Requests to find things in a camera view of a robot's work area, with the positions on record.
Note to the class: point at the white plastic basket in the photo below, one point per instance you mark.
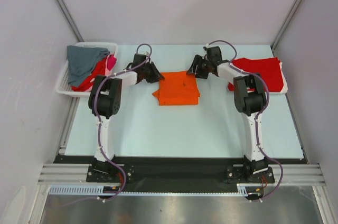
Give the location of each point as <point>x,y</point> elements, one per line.
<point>62,86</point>

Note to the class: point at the right corner aluminium post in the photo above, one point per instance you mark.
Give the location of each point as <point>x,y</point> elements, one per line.
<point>286,23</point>

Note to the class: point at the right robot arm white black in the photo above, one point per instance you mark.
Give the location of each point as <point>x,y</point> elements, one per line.
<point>250,100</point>

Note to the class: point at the red t shirt in basket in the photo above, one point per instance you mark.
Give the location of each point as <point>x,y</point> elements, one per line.
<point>99,70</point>

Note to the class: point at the pink t shirt in basket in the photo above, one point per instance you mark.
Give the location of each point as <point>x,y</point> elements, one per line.
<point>110,62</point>

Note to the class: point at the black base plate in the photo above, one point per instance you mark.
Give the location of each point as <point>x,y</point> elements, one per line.
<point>178,175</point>

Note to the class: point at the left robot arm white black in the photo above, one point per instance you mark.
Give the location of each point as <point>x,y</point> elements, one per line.
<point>104,103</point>

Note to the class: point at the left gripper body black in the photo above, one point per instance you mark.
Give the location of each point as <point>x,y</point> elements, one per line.
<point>145,70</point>

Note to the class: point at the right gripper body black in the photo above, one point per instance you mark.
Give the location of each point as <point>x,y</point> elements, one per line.
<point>199,66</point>

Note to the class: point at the orange t shirt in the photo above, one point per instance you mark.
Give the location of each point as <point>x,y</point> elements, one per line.
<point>177,89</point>

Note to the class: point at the grey t shirt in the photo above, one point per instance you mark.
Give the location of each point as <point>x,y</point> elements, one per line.
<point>82,61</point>

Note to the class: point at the folded white t shirt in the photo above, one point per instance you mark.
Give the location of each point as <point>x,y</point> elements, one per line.
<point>274,77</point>

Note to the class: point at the aluminium rail frame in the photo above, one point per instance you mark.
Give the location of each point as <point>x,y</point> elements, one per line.
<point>293,174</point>

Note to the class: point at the folded red t shirt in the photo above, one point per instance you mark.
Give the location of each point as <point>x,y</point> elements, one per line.
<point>252,65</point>

